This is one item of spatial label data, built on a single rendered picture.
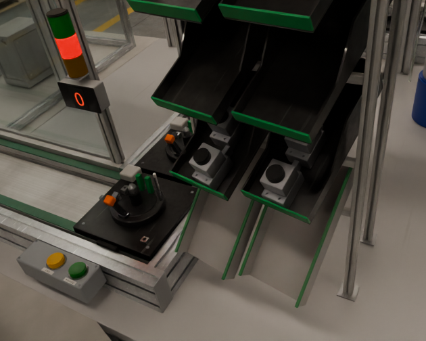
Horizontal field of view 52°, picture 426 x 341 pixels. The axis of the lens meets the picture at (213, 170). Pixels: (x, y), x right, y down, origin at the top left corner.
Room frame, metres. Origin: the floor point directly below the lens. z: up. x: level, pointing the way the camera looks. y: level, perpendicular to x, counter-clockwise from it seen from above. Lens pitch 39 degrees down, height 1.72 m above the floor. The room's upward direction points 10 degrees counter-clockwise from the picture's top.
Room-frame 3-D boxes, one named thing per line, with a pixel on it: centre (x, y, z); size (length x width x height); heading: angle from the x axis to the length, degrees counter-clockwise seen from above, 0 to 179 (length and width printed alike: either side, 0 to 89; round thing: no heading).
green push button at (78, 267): (0.66, 0.34, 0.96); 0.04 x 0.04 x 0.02
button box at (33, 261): (0.70, 0.39, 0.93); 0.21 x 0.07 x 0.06; 55
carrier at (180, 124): (1.04, 0.06, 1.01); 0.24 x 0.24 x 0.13; 55
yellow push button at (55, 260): (0.70, 0.39, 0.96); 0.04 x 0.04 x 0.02
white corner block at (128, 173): (0.96, 0.23, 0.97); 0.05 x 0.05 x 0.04; 55
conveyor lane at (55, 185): (1.02, 0.43, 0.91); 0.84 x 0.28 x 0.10; 55
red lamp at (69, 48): (1.03, 0.29, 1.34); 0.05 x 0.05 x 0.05
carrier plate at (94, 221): (0.83, 0.20, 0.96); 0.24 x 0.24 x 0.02; 55
